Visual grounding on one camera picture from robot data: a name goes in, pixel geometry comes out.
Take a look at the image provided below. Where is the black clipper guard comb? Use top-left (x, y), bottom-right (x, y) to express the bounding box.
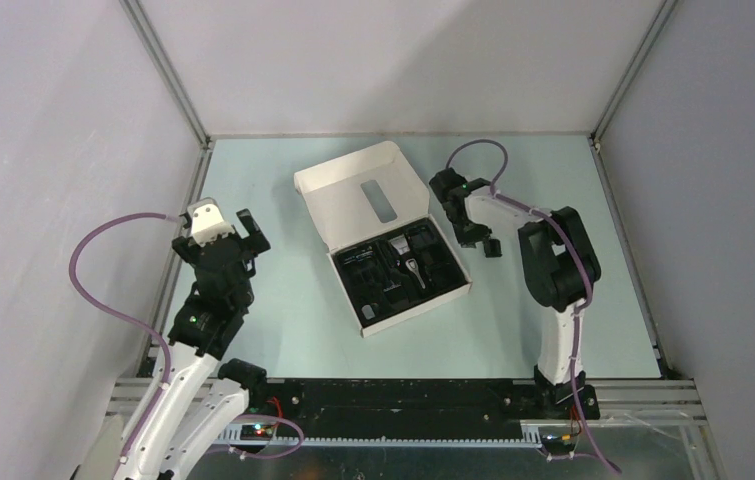
top-left (481, 237), bottom-right (503, 258)

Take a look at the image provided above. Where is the white cardboard kit box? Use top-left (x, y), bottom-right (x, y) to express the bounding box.
top-left (294, 141), bottom-right (472, 337)

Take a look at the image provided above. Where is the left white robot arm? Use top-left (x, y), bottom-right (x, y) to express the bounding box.
top-left (68, 199), bottom-right (270, 479)

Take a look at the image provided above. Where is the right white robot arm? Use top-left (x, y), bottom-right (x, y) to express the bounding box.
top-left (429, 168), bottom-right (601, 418)

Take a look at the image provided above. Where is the silver black hair clipper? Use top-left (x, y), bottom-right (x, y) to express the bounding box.
top-left (389, 235), bottom-right (427, 290)

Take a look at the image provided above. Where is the black plastic tray insert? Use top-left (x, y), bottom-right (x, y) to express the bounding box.
top-left (330, 217), bottom-right (471, 336)

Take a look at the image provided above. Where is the left control board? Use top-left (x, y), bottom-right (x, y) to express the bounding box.
top-left (239, 423), bottom-right (278, 443)

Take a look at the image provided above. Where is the control board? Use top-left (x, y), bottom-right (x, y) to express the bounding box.
top-left (539, 432), bottom-right (582, 457)
top-left (239, 423), bottom-right (278, 443)

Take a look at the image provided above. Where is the right control board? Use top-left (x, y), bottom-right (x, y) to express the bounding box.
top-left (539, 432), bottom-right (582, 457)

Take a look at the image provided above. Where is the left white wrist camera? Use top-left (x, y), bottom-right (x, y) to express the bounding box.
top-left (184, 197), bottom-right (236, 246)

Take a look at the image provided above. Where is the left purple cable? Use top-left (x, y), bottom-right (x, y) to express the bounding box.
top-left (68, 211), bottom-right (186, 458)

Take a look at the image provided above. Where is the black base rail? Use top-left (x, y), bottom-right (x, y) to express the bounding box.
top-left (247, 378), bottom-right (576, 442)

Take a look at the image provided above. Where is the aluminium frame rail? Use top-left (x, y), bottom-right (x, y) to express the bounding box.
top-left (119, 0), bottom-right (211, 149)

